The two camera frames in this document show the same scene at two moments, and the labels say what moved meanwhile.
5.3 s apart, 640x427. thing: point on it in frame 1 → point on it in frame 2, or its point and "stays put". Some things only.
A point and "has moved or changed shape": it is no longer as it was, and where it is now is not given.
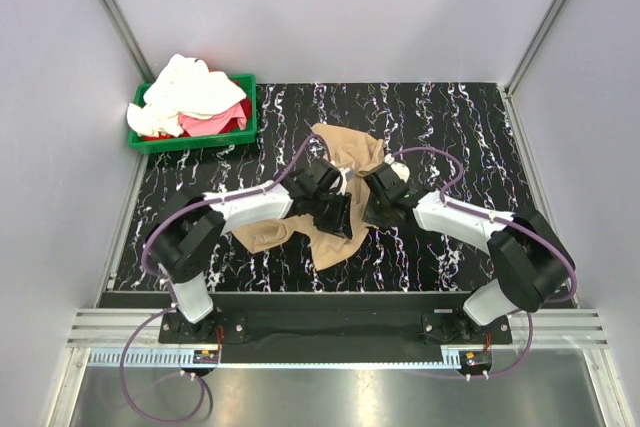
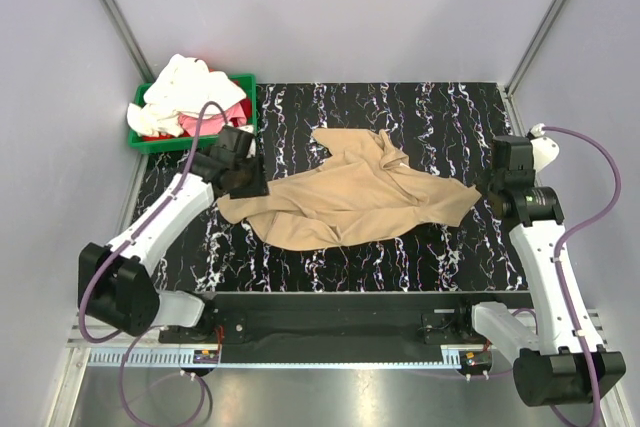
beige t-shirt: x=357 y=157 has moved or changed shape
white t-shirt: x=185 y=86 stays put
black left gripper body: x=329 y=210 → x=251 y=181
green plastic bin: x=246 y=81 stays put
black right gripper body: x=376 y=213 → x=486 y=185
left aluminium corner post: x=115 y=15 stays put
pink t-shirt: x=203 y=126 stays put
